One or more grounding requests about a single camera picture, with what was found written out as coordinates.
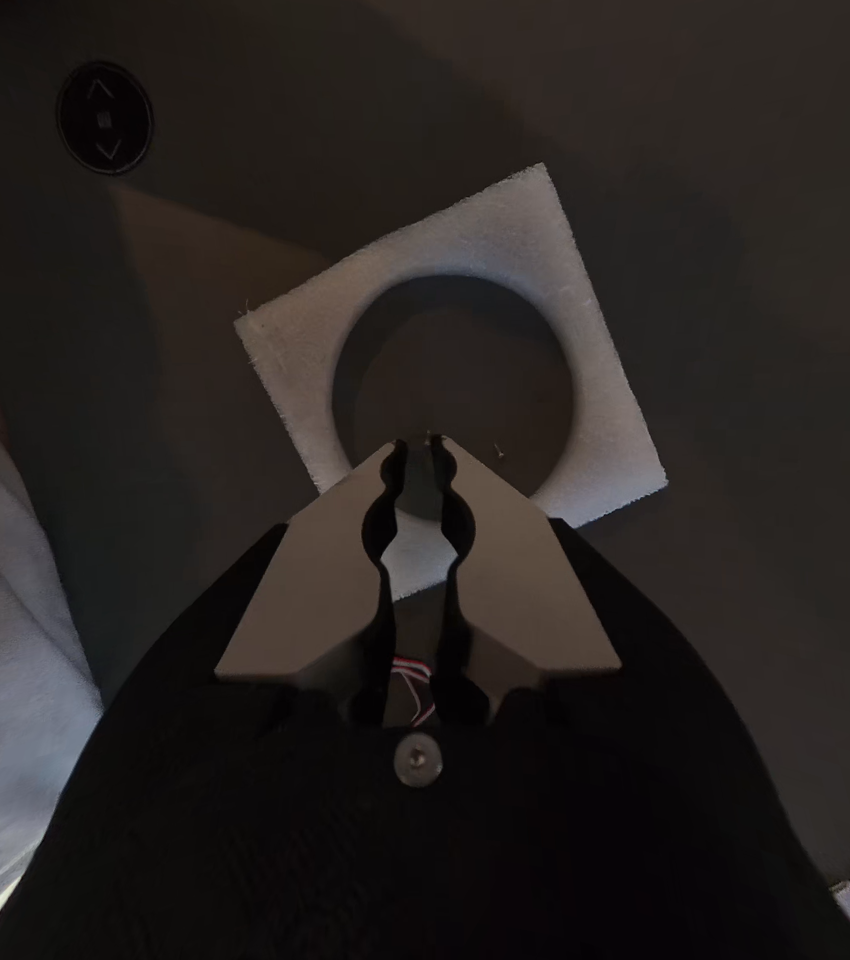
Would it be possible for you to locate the white foam piece with cutout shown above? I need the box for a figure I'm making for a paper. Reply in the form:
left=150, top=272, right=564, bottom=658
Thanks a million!
left=233, top=161, right=669, bottom=601

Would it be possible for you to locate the pink white wire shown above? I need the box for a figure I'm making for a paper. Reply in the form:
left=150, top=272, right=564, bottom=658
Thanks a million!
left=393, top=656, right=437, bottom=727

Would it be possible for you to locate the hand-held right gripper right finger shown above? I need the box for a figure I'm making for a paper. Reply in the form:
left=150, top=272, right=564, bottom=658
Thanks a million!
left=428, top=436, right=622, bottom=727

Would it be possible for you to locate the wood edged desk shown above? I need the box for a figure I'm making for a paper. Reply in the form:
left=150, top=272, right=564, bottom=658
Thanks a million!
left=0, top=0, right=850, bottom=894

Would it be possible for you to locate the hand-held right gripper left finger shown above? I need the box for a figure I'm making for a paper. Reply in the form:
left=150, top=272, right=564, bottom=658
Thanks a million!
left=215, top=439, right=409, bottom=727

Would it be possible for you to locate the round desk control button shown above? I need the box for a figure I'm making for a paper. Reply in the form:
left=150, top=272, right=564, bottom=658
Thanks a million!
left=56, top=60, right=156, bottom=177

